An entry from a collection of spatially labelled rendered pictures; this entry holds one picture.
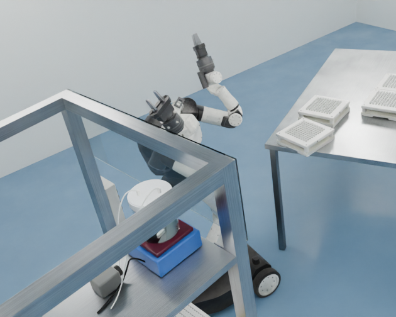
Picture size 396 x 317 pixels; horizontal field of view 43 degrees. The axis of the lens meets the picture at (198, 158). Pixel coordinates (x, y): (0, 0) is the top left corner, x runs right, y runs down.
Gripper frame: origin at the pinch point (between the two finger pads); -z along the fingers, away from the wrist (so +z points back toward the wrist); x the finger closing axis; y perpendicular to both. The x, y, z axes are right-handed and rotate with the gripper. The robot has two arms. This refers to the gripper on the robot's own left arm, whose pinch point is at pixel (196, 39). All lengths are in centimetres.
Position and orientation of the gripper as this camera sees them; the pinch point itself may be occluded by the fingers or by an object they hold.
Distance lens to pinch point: 284.5
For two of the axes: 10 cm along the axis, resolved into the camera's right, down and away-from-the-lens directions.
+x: 1.5, 1.5, -9.8
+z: 3.6, 9.1, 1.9
